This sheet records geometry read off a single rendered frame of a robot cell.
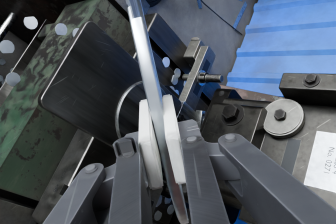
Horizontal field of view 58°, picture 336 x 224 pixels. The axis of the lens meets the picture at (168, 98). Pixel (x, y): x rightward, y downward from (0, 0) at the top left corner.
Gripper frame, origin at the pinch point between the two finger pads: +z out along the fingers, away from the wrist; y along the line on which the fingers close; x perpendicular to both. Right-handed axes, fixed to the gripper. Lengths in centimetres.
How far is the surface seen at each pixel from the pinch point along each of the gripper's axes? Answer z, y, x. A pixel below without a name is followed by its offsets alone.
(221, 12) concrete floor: 192, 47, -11
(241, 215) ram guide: 10.6, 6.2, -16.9
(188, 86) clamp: 44.7, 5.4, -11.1
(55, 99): 21.0, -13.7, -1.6
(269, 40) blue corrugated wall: 189, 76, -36
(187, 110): 38.6, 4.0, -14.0
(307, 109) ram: 19.1, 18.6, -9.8
